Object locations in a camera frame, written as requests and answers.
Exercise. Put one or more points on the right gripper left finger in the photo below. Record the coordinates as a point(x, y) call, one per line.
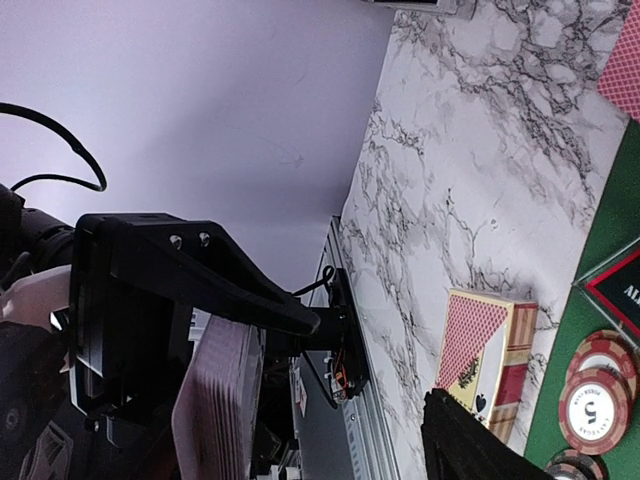
point(135, 280)

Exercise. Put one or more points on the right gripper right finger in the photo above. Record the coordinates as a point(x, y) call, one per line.
point(457, 446)

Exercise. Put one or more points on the pink playing card deck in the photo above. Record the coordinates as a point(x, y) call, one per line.
point(213, 420)

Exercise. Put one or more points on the black triangular all-in button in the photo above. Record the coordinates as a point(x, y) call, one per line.
point(613, 288)

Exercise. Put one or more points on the face-down card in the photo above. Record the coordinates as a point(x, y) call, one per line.
point(619, 82)

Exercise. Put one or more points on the dark chips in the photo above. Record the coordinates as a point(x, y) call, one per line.
point(572, 464)

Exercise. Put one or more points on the white red card box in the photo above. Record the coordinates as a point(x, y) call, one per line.
point(484, 356)

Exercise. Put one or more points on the round green poker mat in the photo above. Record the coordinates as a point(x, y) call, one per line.
point(615, 228)

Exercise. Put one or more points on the aluminium poker chip case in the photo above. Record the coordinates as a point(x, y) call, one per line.
point(454, 8)

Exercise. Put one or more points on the front aluminium rail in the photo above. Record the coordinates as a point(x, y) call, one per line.
point(352, 441)

